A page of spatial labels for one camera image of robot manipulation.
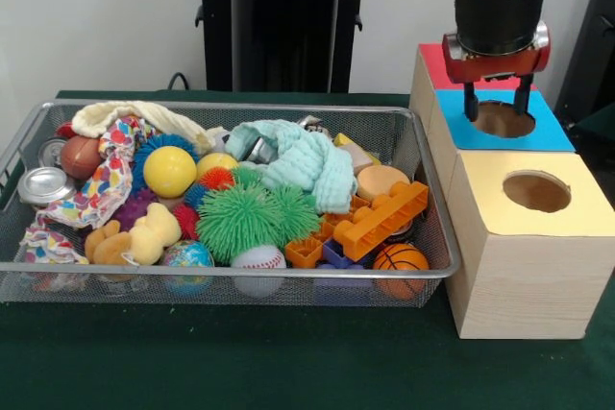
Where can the yellow plush duck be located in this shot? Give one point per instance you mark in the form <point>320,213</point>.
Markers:
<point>151,232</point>

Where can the mint green cloth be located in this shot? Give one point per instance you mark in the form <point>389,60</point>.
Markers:
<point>307,165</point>

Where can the wooden box with three holes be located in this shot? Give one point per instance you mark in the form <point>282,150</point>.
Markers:
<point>528,285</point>

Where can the orange toy brick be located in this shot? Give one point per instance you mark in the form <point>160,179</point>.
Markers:
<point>382,218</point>

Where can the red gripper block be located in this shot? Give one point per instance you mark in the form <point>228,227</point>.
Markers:
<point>499,66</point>

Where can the green spiky ball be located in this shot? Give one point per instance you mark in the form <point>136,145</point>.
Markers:
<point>235,220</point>

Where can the orange mini basketball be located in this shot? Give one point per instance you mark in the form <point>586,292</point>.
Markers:
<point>400,256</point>

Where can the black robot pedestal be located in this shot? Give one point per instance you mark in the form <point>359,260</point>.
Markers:
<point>283,21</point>

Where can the white baseball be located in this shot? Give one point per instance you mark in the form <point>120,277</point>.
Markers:
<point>258,261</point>

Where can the colourful dotted cloth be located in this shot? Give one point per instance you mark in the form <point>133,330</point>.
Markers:
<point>108,179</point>

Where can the large yellow ball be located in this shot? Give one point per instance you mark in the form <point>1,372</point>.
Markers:
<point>169,171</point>

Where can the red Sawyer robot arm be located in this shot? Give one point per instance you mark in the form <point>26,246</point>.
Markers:
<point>499,16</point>

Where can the cream cloth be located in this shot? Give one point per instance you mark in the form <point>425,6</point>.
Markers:
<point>144,114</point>

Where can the dark green table cloth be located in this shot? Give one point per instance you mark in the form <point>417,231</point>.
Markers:
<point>600,129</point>
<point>288,362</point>

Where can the globe print ball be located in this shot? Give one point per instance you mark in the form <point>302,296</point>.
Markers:
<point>186,254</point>

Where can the black chair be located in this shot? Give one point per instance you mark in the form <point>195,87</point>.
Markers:
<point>591,45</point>

